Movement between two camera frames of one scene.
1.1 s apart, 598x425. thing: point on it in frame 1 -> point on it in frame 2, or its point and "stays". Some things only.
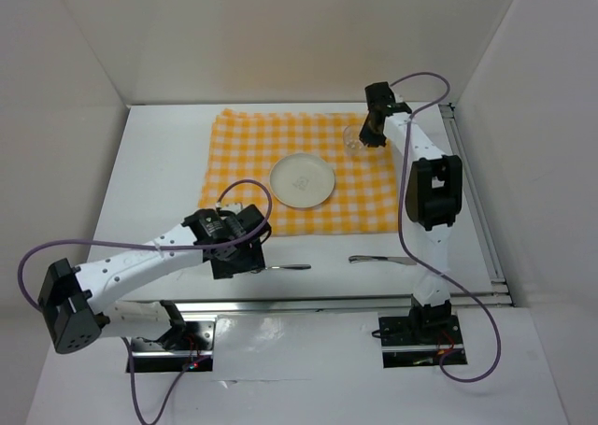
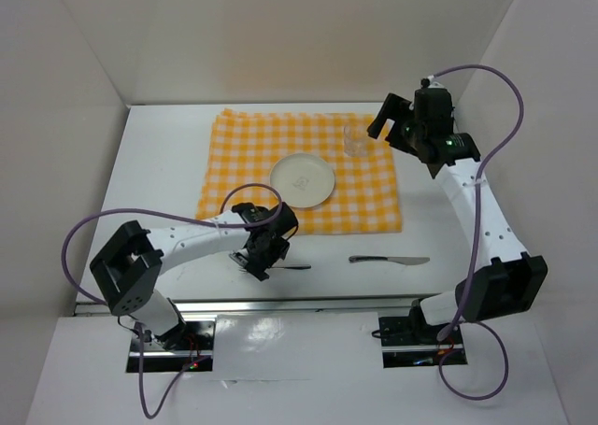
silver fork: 291,266 stays
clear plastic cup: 353,147 stays
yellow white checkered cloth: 293,168 stays
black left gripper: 252,259 -> 278,247
